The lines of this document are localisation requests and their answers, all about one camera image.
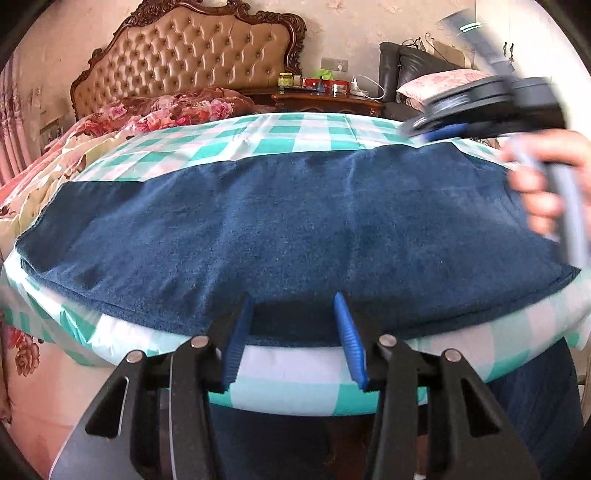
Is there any person's right hand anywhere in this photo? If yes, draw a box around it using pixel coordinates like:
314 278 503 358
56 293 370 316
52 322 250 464
501 129 591 241

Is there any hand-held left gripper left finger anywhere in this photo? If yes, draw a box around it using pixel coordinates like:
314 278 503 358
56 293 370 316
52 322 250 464
84 292 256 480

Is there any pink floral pillow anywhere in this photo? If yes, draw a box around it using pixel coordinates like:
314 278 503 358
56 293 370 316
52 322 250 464
396 69 493 112

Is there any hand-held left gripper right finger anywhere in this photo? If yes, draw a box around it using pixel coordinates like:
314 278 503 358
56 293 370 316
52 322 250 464
333 292 541 480

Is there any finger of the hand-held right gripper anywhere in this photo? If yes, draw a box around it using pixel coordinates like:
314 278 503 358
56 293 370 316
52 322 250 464
401 114 472 144

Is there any dark wooden nightstand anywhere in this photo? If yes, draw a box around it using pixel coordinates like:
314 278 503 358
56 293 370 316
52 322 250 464
245 85 386 117

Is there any pink curtain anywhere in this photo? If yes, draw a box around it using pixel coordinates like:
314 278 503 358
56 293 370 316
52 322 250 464
0 51 43 185

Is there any person's dark blue clothing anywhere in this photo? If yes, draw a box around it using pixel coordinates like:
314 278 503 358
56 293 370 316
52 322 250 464
210 339 585 480

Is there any tufted leather bed headboard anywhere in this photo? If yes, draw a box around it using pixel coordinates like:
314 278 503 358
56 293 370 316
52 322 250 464
70 0 308 121

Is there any white wardrobe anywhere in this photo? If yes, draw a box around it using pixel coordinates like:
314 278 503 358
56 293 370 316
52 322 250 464
471 0 539 79

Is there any green checked tablecloth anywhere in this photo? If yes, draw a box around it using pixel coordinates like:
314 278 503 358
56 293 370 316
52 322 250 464
0 113 591 418

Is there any black leather sofa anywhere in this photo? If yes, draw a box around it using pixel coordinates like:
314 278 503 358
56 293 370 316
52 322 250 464
379 41 476 123

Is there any red floral quilt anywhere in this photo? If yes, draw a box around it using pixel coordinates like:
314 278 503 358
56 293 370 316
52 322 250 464
78 87 259 144

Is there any dark blue towel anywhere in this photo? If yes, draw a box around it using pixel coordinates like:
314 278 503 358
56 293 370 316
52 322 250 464
14 143 580 349

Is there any pink floral bed sheet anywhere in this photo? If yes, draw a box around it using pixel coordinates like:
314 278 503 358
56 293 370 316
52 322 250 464
0 115 132 480

